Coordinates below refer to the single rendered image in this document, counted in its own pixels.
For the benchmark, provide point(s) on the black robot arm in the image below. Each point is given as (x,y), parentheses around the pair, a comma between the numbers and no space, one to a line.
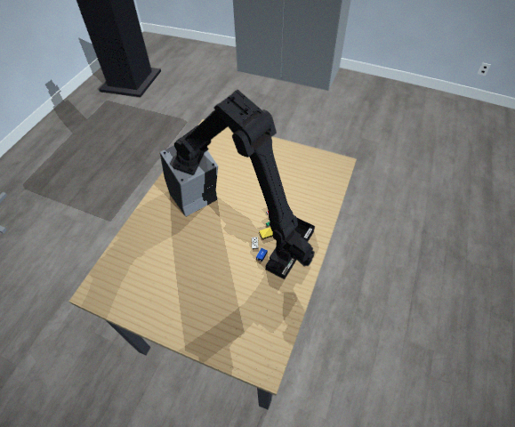
(255,128)

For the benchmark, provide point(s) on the yellow block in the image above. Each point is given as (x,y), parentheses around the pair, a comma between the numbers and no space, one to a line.
(266,233)

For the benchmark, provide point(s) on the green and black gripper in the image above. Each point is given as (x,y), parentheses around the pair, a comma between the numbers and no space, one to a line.
(275,257)

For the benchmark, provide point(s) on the blue battery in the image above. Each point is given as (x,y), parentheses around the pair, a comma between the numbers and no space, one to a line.
(261,255)

